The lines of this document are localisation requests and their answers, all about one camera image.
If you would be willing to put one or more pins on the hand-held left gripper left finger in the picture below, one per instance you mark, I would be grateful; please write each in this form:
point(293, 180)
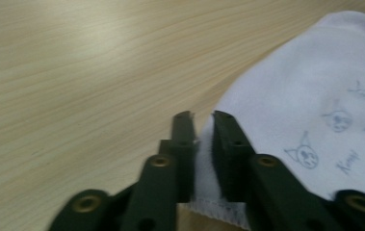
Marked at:
point(164, 179)

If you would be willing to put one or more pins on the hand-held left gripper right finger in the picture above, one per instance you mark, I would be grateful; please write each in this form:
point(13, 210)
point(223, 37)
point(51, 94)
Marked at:
point(260, 189)

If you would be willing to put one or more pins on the white printed garment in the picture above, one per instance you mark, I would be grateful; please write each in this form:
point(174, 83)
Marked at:
point(299, 80)

